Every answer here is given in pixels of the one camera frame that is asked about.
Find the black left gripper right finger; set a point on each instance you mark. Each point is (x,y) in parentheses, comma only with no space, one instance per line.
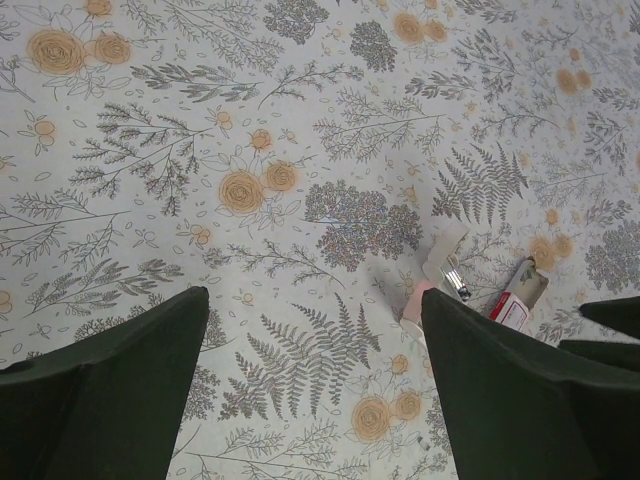
(517,408)

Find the red white staples box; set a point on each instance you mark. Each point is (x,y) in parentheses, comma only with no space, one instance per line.
(525,289)

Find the floral patterned table mat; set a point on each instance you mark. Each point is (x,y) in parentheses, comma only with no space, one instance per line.
(300,159)

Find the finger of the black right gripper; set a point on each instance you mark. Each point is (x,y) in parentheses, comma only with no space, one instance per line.
(621,315)
(621,355)

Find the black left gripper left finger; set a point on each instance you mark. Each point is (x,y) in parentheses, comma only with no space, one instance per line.
(109,406)

